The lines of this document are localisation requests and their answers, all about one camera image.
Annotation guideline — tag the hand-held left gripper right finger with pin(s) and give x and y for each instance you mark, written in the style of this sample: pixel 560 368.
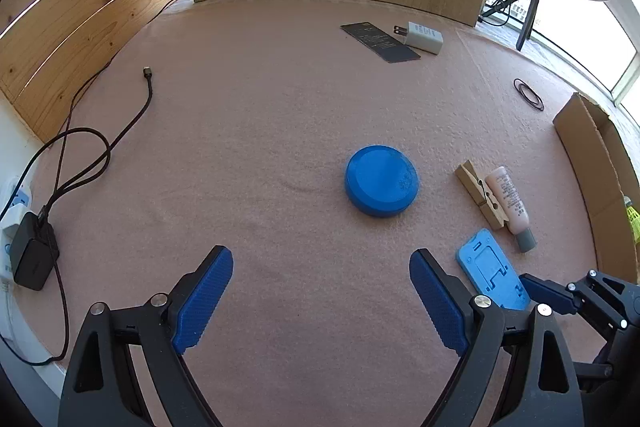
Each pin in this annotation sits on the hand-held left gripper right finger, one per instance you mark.
pixel 437 299

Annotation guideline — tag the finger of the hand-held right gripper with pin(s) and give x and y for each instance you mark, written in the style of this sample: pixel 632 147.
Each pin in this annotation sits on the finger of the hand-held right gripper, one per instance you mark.
pixel 550 294
pixel 622 364

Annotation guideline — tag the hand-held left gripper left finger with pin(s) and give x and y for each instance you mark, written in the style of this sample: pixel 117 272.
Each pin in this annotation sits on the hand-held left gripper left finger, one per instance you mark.
pixel 205 302

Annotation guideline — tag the blue phone stand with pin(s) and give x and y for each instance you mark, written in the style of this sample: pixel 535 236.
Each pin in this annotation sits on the blue phone stand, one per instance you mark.
pixel 487 267

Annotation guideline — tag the beige cream tube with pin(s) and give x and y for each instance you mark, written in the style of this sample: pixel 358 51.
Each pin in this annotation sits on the beige cream tube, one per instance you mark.
pixel 507 202

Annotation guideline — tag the yellow shuttlecock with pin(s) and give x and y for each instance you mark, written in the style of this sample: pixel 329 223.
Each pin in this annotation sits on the yellow shuttlecock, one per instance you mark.
pixel 635 219

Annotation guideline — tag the wooden clothespin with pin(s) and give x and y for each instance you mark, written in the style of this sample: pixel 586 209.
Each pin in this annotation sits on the wooden clothespin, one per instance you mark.
pixel 477 192

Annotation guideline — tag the blue round case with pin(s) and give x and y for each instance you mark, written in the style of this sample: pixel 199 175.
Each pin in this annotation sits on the blue round case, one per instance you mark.
pixel 380 179

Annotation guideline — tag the cardboard box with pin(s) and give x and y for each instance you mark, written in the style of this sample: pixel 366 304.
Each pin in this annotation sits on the cardboard box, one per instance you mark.
pixel 595 167

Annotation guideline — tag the white charger plug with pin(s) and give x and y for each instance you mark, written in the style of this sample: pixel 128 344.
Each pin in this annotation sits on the white charger plug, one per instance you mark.
pixel 425 37

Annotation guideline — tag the dark grey card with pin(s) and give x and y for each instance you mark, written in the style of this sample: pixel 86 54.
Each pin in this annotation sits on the dark grey card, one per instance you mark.
pixel 380 42

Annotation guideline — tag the pink mat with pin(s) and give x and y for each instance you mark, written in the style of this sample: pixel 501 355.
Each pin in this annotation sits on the pink mat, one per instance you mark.
pixel 250 157

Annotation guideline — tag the black power adapter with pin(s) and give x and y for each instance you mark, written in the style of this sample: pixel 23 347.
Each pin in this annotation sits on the black power adapter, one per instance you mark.
pixel 32 257

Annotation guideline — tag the white power strip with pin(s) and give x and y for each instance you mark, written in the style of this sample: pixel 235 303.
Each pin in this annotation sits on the white power strip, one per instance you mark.
pixel 15 202

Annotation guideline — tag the black tripod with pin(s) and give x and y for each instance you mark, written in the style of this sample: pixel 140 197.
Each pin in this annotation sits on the black tripod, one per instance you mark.
pixel 527 22

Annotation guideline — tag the wooden slat panel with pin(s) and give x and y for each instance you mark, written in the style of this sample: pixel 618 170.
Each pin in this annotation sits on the wooden slat panel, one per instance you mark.
pixel 90 7

